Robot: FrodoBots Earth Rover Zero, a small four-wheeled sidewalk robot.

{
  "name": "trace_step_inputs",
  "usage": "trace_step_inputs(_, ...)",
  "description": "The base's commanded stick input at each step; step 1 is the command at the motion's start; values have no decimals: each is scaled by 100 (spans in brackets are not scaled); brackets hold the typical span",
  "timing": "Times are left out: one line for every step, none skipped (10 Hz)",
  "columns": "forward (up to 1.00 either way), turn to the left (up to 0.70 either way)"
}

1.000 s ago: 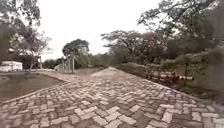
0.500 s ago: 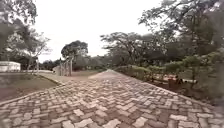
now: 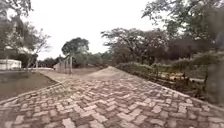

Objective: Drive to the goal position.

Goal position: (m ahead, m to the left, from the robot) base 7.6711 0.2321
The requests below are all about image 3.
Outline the white low building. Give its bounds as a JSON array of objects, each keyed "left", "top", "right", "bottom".
[{"left": 0, "top": 58, "right": 23, "bottom": 71}]

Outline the wood of trees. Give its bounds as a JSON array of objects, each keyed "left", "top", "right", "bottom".
[{"left": 99, "top": 0, "right": 224, "bottom": 66}]

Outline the row of fence posts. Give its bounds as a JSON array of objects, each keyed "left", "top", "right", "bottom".
[{"left": 52, "top": 54, "right": 74, "bottom": 75}]

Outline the round-crowned tree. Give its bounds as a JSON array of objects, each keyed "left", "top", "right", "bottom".
[{"left": 61, "top": 36, "right": 90, "bottom": 68}]

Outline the bare dirt ground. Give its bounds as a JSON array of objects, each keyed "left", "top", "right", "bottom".
[{"left": 0, "top": 67, "right": 101, "bottom": 101}]

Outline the hedge along path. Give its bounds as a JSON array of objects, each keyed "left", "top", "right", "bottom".
[{"left": 114, "top": 49, "right": 224, "bottom": 106}]

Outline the bare thin tree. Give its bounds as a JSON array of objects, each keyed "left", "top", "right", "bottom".
[{"left": 23, "top": 28, "right": 51, "bottom": 69}]

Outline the red brick paved path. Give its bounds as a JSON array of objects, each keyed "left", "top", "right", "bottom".
[{"left": 0, "top": 65, "right": 224, "bottom": 128}]

